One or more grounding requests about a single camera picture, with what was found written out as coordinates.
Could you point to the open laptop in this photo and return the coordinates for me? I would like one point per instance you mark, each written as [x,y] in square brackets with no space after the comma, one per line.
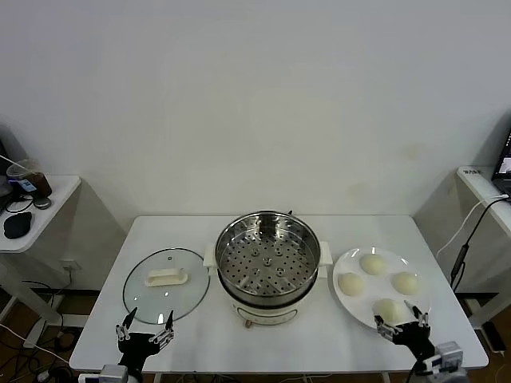
[504,163]

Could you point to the white desk with side panel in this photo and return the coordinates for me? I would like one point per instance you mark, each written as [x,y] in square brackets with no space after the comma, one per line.
[479,187]

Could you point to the plastic cup of iced coffee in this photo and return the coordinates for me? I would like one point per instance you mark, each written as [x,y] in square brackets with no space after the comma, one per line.
[32,179]

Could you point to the white floor power strip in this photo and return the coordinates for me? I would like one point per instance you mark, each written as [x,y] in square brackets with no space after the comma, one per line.
[43,375]

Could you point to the white drinking straw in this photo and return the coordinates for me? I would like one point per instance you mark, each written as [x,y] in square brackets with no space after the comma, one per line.
[8,160]

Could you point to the grey round disc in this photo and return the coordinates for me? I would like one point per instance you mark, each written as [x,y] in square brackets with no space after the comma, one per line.
[42,202]

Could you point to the white round plate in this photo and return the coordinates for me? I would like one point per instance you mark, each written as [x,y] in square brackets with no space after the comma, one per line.
[371,295]

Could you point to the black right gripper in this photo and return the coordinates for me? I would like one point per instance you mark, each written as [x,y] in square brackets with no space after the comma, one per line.
[415,339]

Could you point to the black floor power strip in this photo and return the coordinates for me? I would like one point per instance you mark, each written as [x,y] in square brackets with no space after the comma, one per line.
[493,337]

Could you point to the black computer mouse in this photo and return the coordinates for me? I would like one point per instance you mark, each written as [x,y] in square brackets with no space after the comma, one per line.
[18,225]

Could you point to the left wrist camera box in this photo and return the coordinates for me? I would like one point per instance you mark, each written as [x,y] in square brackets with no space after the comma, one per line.
[113,374]

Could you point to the white steamed baozi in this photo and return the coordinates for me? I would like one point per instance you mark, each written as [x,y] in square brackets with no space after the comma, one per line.
[373,264]
[351,284]
[406,282]
[389,310]

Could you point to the stainless steel steamer basket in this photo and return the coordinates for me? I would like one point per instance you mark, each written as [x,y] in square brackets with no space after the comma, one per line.
[267,279]

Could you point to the white side table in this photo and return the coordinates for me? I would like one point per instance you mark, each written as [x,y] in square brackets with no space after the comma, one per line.
[60,191]

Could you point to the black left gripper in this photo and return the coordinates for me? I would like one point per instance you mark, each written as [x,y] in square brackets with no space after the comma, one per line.
[135,347]

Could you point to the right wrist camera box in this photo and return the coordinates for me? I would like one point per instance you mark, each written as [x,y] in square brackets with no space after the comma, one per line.
[449,355]

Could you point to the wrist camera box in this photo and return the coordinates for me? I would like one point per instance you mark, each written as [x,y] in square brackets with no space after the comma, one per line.
[113,374]
[449,355]

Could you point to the cream electric cooker pot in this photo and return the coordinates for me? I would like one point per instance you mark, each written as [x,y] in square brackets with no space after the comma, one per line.
[263,315]

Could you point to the white wall socket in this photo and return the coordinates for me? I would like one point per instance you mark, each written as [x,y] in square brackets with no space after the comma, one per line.
[68,264]

